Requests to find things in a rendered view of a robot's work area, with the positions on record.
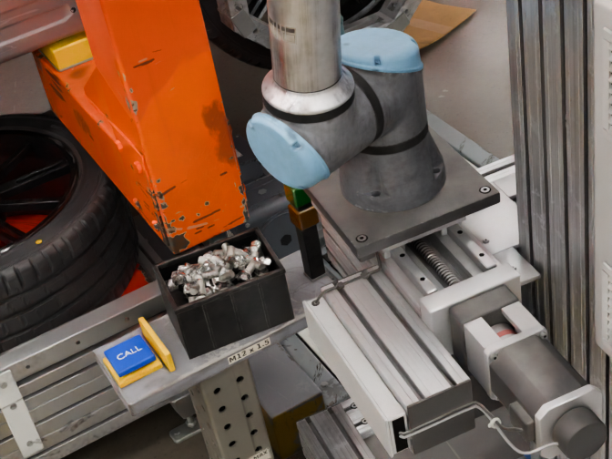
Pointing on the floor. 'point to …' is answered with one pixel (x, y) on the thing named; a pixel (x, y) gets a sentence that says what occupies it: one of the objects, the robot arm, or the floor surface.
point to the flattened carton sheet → (434, 21)
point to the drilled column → (231, 414)
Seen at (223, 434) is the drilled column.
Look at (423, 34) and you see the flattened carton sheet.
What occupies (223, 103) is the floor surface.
